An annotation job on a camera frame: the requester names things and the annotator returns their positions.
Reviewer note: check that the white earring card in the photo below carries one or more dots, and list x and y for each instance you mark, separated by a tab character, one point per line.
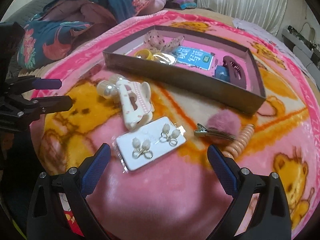
148	144

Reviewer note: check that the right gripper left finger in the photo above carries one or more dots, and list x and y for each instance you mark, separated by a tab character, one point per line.
46	216

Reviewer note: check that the yellow hoop earrings bag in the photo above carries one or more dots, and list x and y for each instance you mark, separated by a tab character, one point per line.
159	57

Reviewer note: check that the purple blue pillow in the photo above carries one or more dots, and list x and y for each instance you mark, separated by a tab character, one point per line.
180	4

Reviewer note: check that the brown cardboard box tray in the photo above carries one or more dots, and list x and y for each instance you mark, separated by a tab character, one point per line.
246	100

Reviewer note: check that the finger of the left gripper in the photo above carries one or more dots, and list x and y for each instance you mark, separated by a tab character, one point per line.
20	85
35	107

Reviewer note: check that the white pink claw clip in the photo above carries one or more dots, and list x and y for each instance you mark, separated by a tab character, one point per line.
136	105

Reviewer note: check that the blue floral quilt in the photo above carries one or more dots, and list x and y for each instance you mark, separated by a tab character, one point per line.
63	25

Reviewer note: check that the pink bear fleece blanket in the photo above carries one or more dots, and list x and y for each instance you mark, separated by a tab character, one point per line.
179	197

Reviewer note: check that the pink dotted bow clip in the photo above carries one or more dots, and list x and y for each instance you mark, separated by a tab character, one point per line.
155	42

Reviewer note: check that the lilac sheet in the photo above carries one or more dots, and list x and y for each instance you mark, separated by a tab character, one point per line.
269	38

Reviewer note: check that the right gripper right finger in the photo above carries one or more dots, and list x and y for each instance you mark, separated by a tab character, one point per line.
271	217

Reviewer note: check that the grey bed footboard shelf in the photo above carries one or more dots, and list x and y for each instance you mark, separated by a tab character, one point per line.
303	50

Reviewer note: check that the pink book blue label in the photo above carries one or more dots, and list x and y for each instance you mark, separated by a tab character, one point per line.
202	58

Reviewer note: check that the dark red hair clip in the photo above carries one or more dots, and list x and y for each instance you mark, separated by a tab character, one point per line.
236	72

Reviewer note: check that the small blue square box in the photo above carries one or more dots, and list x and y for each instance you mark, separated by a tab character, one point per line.
222	73

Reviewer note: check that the pink pompom hair clip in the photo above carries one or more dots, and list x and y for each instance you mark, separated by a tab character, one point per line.
222	126

